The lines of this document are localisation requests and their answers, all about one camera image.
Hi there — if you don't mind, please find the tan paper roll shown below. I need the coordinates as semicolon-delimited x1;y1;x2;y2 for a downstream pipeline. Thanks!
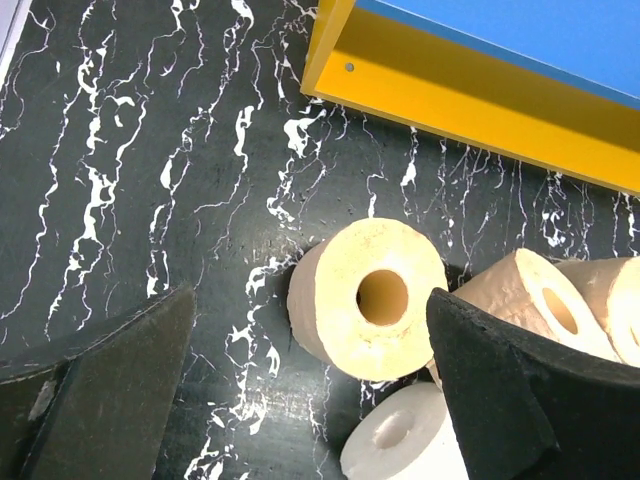
287;218;448;381
556;256;640;367
454;248;619;362

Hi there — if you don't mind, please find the yellow shelf unit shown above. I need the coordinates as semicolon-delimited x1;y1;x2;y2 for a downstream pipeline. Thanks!
301;1;639;194

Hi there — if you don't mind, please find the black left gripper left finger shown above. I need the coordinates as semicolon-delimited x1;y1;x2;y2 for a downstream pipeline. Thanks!
1;285;196;479

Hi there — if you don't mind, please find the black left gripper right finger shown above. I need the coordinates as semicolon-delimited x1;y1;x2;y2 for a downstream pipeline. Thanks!
426;288;639;479

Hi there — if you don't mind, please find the white patterned paper roll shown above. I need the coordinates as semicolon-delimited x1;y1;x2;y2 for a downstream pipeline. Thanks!
340;382;468;480

